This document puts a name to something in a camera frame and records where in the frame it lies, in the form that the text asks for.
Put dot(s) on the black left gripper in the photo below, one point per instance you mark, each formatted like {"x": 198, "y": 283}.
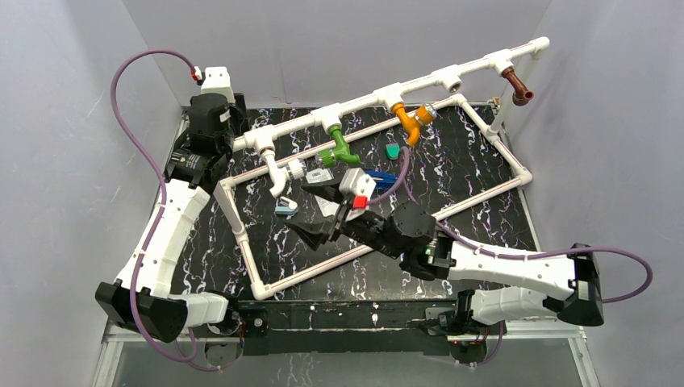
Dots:
{"x": 241, "y": 115}

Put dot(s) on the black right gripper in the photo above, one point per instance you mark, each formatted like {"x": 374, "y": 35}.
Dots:
{"x": 313, "y": 234}

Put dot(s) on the white PVC pipe frame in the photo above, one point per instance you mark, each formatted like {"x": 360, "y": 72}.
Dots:
{"x": 274, "y": 264}

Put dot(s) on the white plastic faucet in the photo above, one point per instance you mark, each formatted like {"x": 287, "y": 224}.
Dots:
{"x": 279, "y": 176}

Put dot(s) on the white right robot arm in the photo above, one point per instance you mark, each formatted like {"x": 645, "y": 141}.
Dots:
{"x": 563, "y": 284}

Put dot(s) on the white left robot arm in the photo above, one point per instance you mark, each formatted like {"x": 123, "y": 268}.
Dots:
{"x": 140, "y": 298}

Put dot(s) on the white plastic package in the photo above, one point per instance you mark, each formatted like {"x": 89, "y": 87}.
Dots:
{"x": 325, "y": 190}

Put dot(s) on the light blue small clip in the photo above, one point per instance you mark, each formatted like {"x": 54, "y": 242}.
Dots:
{"x": 285, "y": 207}

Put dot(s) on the green plastic faucet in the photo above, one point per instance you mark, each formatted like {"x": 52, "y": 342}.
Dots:
{"x": 340, "y": 153}

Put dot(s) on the blue stapler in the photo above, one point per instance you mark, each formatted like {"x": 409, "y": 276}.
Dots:
{"x": 383, "y": 181}

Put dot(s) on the teal small box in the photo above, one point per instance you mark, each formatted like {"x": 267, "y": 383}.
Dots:
{"x": 392, "y": 151}

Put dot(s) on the orange plastic faucet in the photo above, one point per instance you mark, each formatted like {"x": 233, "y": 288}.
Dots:
{"x": 412, "y": 124}

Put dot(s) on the brown plastic faucet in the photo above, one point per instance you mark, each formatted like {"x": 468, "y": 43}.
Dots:
{"x": 521, "y": 94}

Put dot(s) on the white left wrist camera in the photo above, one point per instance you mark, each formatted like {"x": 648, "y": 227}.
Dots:
{"x": 214, "y": 80}

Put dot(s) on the black metal base rail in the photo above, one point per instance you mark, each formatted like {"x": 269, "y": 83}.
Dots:
{"x": 284, "y": 327}

